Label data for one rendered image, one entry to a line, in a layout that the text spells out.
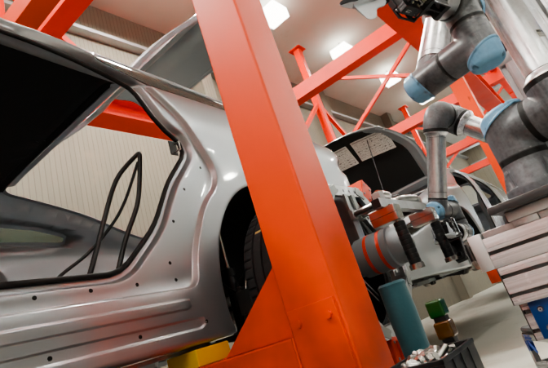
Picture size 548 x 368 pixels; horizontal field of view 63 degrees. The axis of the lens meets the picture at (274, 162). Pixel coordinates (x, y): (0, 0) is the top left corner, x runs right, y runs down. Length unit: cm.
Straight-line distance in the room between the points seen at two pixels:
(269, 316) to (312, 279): 18
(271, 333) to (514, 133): 79
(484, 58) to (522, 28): 29
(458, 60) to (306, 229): 52
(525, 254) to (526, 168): 20
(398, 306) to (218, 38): 98
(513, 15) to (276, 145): 67
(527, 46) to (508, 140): 23
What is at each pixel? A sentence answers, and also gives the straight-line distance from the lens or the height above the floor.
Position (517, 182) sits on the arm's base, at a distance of 122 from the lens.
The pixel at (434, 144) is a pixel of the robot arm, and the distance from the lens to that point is 188.
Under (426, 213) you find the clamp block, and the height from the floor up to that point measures 93.
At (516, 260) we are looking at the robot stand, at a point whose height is 69.
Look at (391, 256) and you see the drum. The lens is 155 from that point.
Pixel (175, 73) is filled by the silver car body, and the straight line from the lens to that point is 389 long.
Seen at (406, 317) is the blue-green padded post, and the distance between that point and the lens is 145.
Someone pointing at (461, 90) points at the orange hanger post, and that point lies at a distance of 549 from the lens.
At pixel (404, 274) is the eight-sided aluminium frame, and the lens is 185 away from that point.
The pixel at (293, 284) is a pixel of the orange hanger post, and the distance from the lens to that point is 115.
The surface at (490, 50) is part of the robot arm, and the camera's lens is 101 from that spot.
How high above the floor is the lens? 70
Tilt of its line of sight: 20 degrees up
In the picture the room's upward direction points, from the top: 18 degrees counter-clockwise
